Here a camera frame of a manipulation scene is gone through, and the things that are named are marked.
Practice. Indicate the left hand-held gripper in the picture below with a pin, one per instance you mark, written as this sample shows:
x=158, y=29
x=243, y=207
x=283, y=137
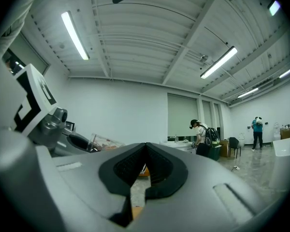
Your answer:
x=12, y=173

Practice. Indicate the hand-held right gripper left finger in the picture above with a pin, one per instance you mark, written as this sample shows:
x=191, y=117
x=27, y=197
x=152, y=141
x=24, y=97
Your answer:
x=87, y=190

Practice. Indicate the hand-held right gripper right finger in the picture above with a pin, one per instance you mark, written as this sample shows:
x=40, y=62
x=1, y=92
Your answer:
x=203, y=190

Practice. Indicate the clear glass cup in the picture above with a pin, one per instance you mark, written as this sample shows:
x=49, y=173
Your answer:
x=106, y=142

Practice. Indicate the brown cardboard box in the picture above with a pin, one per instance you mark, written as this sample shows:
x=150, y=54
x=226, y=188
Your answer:
x=286, y=133
x=224, y=148

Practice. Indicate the black green backpack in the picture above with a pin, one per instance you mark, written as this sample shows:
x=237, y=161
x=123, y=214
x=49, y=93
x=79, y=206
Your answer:
x=212, y=136

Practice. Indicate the black chair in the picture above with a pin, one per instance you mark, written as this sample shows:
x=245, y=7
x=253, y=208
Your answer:
x=235, y=145

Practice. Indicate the clear bottle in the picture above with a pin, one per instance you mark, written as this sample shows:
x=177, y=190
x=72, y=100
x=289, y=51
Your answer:
x=176, y=139

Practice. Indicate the narrow white roller blind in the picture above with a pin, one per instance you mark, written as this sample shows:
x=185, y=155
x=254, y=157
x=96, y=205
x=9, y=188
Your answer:
x=207, y=113
x=216, y=115

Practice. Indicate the wide white roller blind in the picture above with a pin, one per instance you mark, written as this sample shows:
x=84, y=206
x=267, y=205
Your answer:
x=183, y=115

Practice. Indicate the small white backpack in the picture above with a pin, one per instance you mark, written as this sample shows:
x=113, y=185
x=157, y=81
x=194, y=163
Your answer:
x=259, y=121

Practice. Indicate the white bathtub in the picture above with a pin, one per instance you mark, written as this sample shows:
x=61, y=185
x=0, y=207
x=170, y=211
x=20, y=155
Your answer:
x=286, y=147

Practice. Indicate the long ceiling light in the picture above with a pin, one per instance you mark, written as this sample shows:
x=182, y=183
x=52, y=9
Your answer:
x=218, y=62
x=75, y=35
x=288, y=71
x=273, y=8
x=247, y=92

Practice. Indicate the person's beige shirt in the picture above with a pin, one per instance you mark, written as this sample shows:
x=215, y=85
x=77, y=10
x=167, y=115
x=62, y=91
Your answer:
x=17, y=13

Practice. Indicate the left hand-held gripper camera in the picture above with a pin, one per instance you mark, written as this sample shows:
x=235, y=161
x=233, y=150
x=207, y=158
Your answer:
x=53, y=127

